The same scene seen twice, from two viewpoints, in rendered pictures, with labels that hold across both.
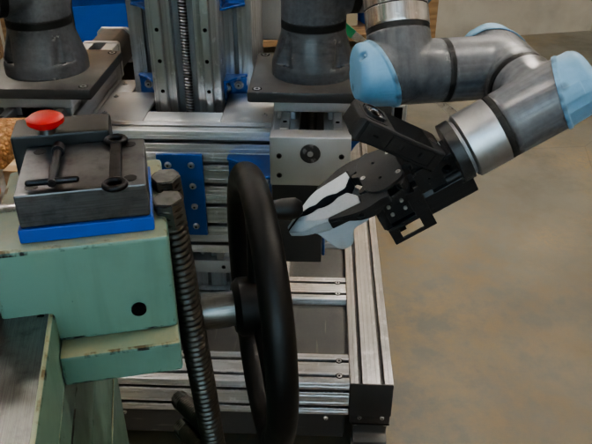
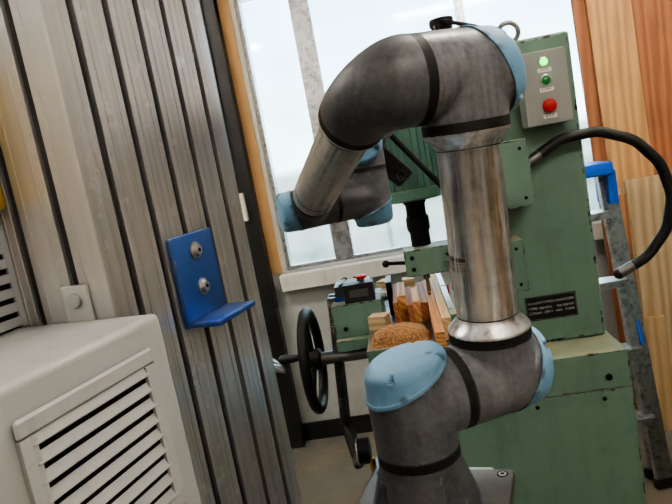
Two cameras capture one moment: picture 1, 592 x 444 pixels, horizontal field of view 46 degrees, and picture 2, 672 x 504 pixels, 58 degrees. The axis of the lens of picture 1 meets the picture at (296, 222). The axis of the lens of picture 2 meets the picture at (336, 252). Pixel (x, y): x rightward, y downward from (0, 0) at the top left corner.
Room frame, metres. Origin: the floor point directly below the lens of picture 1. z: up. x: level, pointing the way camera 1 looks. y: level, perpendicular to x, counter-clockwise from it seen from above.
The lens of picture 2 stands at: (2.04, 0.66, 1.32)
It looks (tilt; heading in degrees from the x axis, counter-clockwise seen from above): 8 degrees down; 199
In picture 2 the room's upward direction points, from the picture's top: 11 degrees counter-clockwise
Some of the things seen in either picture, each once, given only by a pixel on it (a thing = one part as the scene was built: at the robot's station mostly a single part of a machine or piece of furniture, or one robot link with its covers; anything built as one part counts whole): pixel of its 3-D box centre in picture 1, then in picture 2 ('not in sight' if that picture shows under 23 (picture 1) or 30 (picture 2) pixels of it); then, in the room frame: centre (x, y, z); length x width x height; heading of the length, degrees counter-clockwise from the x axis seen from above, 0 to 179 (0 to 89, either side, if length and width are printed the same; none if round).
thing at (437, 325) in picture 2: not in sight; (432, 309); (0.56, 0.39, 0.92); 0.54 x 0.02 x 0.04; 12
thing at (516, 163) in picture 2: not in sight; (507, 174); (0.59, 0.61, 1.22); 0.09 x 0.08 x 0.15; 102
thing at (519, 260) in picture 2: not in sight; (507, 264); (0.61, 0.58, 1.02); 0.09 x 0.07 x 0.12; 12
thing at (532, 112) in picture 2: not in sight; (543, 88); (0.56, 0.71, 1.40); 0.10 x 0.06 x 0.16; 102
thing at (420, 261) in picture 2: not in sight; (432, 261); (0.49, 0.39, 1.03); 0.14 x 0.07 x 0.09; 102
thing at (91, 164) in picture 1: (80, 167); (354, 287); (0.51, 0.18, 0.99); 0.13 x 0.11 x 0.06; 12
